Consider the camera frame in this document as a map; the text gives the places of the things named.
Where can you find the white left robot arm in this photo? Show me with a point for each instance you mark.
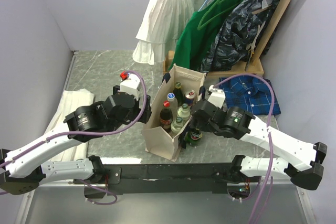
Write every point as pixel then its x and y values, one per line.
pixel 31 166

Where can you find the green garment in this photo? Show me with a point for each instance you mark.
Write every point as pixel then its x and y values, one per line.
pixel 193 44

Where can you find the white pleated skirt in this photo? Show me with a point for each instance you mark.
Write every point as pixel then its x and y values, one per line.
pixel 162 25

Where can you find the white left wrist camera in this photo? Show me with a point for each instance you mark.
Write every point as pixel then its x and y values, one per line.
pixel 130 84

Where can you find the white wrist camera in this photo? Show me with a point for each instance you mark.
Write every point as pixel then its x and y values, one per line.
pixel 216 97
pixel 130 84

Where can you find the folded white cloth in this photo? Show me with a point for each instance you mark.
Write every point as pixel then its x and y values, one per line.
pixel 69 102

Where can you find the clear Chang soda bottle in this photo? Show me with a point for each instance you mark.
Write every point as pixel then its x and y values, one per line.
pixel 184 112
pixel 177 125

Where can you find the dark cola bottle red cap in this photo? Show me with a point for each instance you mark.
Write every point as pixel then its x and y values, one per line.
pixel 166 117

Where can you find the green hanger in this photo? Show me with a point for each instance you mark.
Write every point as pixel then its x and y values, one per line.
pixel 217 9

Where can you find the dark patterned garment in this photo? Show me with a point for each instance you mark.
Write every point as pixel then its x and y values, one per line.
pixel 239 35

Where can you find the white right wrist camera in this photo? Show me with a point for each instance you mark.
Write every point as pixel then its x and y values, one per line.
pixel 216 97

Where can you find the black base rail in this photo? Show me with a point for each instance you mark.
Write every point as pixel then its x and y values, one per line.
pixel 169 178

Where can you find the green beer bottle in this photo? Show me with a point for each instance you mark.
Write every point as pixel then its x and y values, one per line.
pixel 193 137

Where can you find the clear water bottle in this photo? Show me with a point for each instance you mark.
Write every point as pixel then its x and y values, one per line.
pixel 173 102

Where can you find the red bull can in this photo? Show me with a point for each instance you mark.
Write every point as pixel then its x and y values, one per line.
pixel 189 97

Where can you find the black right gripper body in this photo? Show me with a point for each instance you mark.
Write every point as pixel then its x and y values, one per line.
pixel 203 127

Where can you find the green gold-capped glass bottle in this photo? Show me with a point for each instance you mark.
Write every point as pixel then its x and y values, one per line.
pixel 178 93

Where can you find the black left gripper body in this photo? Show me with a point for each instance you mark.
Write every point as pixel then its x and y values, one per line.
pixel 137 114

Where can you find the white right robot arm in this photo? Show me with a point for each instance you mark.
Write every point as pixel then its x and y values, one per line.
pixel 290 158

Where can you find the blue plaid shirt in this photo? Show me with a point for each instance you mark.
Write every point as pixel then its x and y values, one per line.
pixel 247 93

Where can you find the beige canvas tote bag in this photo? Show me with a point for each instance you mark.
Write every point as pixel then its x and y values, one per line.
pixel 157 140

